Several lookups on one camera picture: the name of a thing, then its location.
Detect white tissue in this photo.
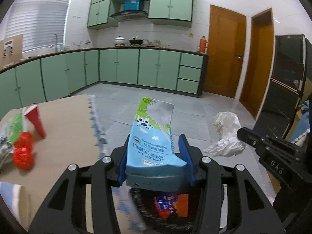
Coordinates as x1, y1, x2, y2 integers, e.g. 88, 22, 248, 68
203, 112, 246, 157

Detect blue milk carton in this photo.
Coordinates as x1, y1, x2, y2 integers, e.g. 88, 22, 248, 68
126, 97, 186, 192

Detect green white snack bag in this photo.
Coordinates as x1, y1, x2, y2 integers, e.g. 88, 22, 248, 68
0, 111, 24, 168

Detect black trash bin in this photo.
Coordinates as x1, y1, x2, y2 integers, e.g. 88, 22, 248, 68
129, 188, 200, 233

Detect green lower kitchen cabinets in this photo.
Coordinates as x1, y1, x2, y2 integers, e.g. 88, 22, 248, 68
1, 47, 208, 116

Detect green kitchen cabinets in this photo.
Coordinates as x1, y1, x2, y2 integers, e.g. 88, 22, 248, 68
87, 0, 193, 30
1, 47, 208, 116

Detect green upper kitchen cabinets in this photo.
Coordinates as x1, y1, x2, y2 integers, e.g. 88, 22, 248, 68
87, 0, 193, 30

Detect brown wooden door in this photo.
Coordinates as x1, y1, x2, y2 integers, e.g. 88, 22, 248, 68
239, 8, 274, 118
204, 5, 246, 98

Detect black glass cabinet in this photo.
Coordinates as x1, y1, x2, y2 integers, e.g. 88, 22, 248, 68
253, 34, 311, 139

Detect orange snack packet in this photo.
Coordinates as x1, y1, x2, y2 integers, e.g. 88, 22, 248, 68
154, 193, 189, 220

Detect red mesh ball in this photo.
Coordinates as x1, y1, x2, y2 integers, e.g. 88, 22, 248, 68
13, 132, 34, 170

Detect orange thermos bottle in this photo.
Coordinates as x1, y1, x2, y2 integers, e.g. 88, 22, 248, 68
199, 36, 207, 53

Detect white cooking pot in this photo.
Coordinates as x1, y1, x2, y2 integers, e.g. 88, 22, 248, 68
114, 36, 125, 47

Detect black wok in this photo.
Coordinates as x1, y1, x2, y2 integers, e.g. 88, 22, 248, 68
129, 36, 143, 46

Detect chrome sink faucet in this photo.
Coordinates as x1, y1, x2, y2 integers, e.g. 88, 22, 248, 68
50, 33, 58, 52

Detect brown cardboard box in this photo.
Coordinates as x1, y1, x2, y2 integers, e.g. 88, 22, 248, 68
0, 34, 23, 70

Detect black range hood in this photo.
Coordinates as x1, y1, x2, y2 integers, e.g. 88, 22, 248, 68
110, 0, 148, 22

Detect white window blind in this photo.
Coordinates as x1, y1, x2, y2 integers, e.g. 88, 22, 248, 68
4, 0, 71, 52

